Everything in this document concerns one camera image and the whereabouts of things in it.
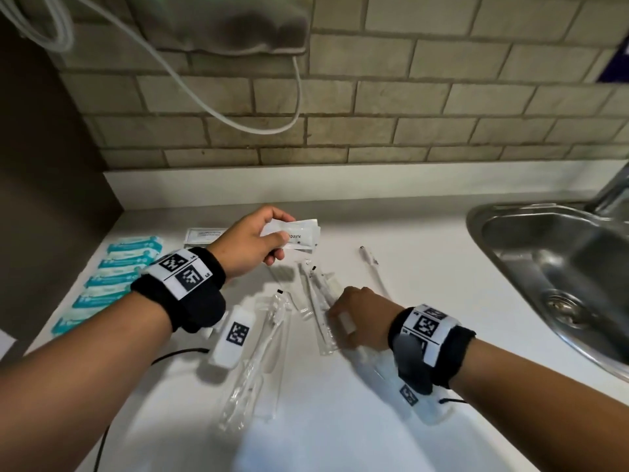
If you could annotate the stack of white wipe sachets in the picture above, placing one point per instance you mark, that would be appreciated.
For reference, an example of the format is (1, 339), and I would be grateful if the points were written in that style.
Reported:
(201, 235)

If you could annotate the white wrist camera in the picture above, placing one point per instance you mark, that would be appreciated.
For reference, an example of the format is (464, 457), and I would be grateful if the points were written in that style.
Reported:
(422, 403)
(236, 336)

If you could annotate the person's right hand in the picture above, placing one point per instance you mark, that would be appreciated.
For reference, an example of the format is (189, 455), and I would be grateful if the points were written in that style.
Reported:
(371, 319)

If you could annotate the stack of toothpaste sachets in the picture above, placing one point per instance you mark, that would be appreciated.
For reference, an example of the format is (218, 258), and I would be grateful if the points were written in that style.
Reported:
(302, 233)

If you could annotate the steel wall dispenser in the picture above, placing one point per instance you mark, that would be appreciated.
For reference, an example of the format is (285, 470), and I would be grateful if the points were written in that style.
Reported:
(221, 19)

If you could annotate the steel faucet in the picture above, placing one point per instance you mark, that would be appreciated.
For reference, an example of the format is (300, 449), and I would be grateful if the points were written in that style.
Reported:
(612, 196)

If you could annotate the purple wall sign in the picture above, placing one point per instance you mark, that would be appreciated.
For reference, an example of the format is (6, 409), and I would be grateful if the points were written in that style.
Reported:
(616, 63)

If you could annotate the row of teal wipe packets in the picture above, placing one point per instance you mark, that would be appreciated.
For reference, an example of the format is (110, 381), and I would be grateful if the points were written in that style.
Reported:
(118, 270)

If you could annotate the person's left forearm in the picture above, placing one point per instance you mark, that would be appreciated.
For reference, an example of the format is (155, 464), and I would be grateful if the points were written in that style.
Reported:
(88, 378)

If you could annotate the person's right forearm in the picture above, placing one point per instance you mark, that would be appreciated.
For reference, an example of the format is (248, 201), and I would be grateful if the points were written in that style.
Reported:
(540, 408)

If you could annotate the black wristband with marker tags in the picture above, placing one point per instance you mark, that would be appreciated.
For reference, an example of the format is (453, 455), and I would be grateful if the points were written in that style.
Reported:
(186, 290)
(432, 339)

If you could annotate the steel sink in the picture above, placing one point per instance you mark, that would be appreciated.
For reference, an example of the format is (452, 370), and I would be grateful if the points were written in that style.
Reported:
(565, 270)

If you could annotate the person's left hand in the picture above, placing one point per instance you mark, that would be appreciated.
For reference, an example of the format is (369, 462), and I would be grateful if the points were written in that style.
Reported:
(245, 245)

